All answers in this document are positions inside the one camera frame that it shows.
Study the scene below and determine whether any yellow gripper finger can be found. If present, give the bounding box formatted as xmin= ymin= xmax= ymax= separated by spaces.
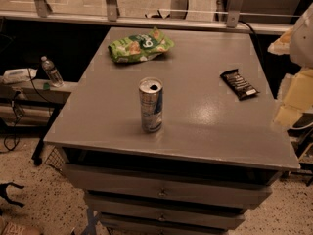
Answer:
xmin=274 ymin=68 xmax=313 ymax=126

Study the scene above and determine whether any black rxbar chocolate wrapper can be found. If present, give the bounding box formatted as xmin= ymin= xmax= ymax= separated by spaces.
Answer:
xmin=220 ymin=69 xmax=259 ymax=101

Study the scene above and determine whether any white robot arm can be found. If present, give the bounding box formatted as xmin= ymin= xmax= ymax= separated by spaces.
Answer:
xmin=268 ymin=4 xmax=313 ymax=127

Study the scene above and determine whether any grey drawer cabinet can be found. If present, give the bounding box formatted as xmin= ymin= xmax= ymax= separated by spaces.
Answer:
xmin=45 ymin=31 xmax=299 ymax=235

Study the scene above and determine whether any silver blue energy drink can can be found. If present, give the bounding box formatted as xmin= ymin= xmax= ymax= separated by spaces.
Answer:
xmin=139 ymin=77 xmax=163 ymax=133

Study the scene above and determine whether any green chip bag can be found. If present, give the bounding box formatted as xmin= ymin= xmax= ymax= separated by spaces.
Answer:
xmin=108 ymin=27 xmax=174 ymax=63

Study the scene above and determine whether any metal window railing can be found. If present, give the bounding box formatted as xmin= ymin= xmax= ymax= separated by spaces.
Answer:
xmin=0 ymin=0 xmax=313 ymax=36

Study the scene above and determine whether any clear plastic water bottle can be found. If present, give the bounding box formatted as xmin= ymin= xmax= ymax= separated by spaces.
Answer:
xmin=41 ymin=56 xmax=64 ymax=87

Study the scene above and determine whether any low grey side bench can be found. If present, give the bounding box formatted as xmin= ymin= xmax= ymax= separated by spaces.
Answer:
xmin=0 ymin=79 xmax=77 ymax=166

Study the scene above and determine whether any white tissue pack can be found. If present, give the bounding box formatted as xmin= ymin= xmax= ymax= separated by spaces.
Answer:
xmin=3 ymin=68 xmax=37 ymax=84

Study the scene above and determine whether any black cable behind cabinet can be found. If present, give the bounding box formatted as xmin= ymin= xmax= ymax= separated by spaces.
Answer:
xmin=239 ymin=21 xmax=266 ymax=67

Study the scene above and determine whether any black cable on left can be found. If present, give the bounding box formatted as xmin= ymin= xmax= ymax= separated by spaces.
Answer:
xmin=3 ymin=68 xmax=50 ymax=153

